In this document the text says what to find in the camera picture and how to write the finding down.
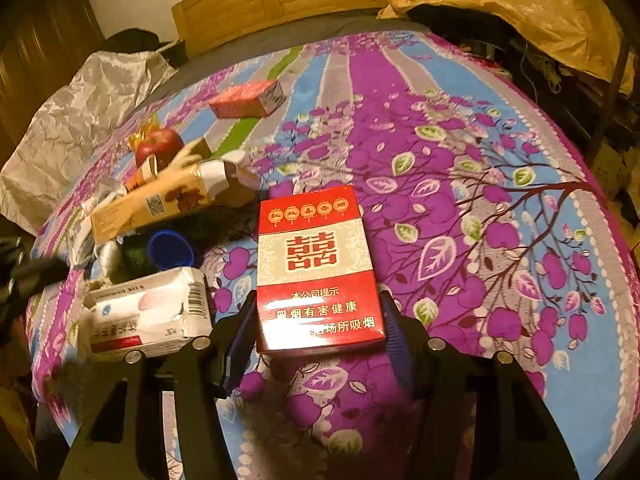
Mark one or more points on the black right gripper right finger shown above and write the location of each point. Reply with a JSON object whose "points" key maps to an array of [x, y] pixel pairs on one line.
{"points": [[515, 436]]}

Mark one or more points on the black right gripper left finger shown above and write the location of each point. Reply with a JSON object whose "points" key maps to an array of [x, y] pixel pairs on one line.
{"points": [[121, 435]]}

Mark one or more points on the red cigarette pack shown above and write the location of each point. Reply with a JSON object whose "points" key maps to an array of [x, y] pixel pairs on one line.
{"points": [[316, 269]]}

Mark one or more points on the long tan cardboard box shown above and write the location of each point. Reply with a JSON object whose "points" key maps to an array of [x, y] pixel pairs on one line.
{"points": [[215, 182]]}

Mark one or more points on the white medicine box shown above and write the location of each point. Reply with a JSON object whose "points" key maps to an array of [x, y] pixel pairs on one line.
{"points": [[157, 315]]}

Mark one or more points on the blue bottle cap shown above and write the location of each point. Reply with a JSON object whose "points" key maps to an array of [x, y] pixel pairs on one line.
{"points": [[168, 249]]}

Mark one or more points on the red white paper cup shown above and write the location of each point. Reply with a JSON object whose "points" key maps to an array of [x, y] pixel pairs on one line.
{"points": [[144, 174]]}

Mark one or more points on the red apple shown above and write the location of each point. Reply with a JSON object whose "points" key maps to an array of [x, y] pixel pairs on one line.
{"points": [[164, 144]]}

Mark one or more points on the yellow crumpled wrapper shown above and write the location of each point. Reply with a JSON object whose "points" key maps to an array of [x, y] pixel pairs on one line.
{"points": [[151, 124]]}

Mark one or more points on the silver satin pillow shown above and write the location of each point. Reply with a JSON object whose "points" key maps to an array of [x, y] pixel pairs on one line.
{"points": [[67, 129]]}

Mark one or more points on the pink tissue pack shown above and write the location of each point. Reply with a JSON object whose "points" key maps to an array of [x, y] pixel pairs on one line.
{"points": [[254, 99]]}

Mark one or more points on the dark wooden cabinet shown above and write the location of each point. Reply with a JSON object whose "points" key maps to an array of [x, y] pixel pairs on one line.
{"points": [[43, 53]]}

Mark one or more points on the golden satin cloth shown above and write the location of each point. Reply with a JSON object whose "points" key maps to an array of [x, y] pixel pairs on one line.
{"points": [[580, 34]]}

